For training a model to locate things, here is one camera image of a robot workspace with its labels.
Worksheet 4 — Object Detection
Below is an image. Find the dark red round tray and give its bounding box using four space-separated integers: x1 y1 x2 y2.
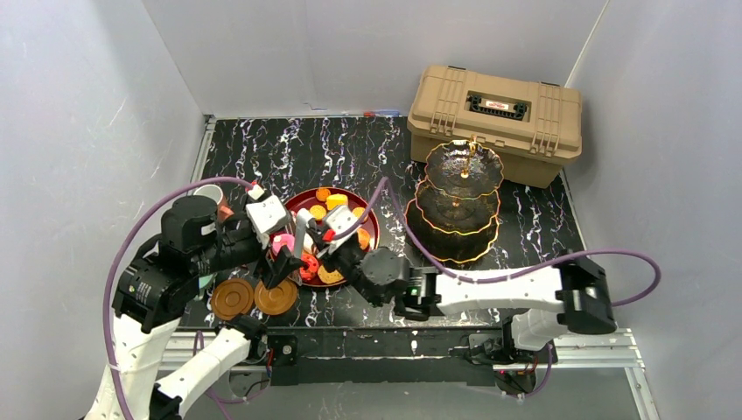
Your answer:
269 186 380 288

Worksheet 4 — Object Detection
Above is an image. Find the three-tier glass cake stand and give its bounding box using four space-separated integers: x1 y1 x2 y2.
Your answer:
405 139 504 265

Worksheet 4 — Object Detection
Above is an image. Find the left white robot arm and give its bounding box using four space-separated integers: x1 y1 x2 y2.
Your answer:
87 193 302 419

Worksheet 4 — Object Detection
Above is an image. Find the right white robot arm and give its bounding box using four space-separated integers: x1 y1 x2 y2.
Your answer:
296 221 617 352

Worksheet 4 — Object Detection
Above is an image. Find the round yellow biscuit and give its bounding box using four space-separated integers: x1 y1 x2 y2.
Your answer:
309 204 327 221

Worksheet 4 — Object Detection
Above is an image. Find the large flat brown cookie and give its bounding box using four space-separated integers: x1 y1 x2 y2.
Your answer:
317 265 344 285

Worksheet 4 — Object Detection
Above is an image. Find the pink frosted donut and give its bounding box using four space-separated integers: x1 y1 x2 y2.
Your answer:
271 233 295 256

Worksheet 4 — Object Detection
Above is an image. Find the red sprinkled donut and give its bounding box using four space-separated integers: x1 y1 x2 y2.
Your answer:
299 253 320 284

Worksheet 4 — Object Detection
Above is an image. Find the orange muffin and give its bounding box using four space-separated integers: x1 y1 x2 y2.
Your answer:
356 227 371 250

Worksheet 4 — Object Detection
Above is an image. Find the yellow cake slice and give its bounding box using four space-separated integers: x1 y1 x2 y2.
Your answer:
325 193 348 211

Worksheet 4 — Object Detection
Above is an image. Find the wooden coaster middle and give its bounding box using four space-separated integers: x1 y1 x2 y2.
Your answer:
255 279 298 316

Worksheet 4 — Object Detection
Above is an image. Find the wooden coaster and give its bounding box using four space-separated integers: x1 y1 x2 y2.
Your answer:
209 277 255 321
255 279 298 316

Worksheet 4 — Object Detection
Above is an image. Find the mint green cup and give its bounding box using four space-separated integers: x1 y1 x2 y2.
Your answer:
198 274 215 292

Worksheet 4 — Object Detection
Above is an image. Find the wooden coaster lower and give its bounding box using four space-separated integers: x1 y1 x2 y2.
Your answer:
209 277 255 321

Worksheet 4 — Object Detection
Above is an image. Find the tan plastic toolbox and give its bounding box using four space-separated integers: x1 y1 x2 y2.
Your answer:
407 66 583 188

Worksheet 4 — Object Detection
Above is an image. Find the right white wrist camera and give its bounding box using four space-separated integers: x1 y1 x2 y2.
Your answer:
322 205 362 242

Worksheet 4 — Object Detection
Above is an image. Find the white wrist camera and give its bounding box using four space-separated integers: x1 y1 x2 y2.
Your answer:
245 195 291 235
322 205 362 242

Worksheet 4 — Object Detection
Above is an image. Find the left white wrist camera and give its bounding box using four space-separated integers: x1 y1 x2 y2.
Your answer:
245 195 291 235

